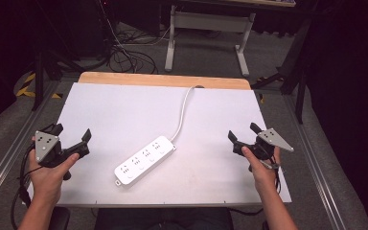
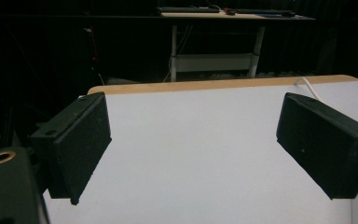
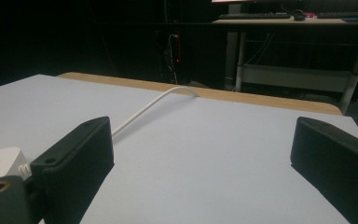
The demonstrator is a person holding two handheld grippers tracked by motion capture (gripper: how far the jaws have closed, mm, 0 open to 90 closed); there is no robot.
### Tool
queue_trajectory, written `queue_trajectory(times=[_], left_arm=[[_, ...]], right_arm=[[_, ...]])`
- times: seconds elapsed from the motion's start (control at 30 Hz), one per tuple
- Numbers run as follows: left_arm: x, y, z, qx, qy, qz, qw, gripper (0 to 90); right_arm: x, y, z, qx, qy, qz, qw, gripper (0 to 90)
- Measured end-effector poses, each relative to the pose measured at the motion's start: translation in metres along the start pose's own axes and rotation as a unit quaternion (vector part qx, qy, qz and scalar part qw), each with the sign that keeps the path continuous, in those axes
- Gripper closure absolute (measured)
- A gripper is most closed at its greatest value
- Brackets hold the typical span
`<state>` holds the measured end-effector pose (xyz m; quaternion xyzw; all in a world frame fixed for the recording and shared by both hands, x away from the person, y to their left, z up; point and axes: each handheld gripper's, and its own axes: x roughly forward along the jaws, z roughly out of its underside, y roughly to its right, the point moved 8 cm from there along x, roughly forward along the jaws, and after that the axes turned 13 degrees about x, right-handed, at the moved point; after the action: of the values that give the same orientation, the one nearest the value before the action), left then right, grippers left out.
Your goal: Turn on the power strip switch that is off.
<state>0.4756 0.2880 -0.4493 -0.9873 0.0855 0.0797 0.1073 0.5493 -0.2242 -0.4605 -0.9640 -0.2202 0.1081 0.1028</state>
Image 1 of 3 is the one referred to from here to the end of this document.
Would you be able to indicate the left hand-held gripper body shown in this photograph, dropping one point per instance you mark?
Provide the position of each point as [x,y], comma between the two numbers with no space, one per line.
[46,143]

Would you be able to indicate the aluminium rail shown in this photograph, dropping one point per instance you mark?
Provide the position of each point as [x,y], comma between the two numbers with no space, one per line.
[9,159]
[316,172]

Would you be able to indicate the person's right hand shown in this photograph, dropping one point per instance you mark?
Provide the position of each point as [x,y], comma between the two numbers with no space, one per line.
[263,174]

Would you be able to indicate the white board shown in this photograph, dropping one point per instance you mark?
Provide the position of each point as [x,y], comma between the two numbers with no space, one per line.
[124,108]

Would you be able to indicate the grey metal desk frame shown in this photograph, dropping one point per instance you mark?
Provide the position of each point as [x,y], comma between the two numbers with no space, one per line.
[209,21]

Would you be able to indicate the wooden table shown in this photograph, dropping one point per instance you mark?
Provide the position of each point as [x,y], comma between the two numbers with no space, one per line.
[159,80]

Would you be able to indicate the person's left hand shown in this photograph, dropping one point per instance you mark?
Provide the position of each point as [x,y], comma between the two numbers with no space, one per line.
[46,180]

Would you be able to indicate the white power strip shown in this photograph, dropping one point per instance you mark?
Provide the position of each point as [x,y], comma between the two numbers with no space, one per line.
[145,160]

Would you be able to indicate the black metal stand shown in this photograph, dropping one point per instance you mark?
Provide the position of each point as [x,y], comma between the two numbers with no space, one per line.
[297,70]
[39,80]

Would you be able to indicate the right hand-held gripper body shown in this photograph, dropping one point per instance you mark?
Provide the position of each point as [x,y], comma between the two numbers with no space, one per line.
[268,143]

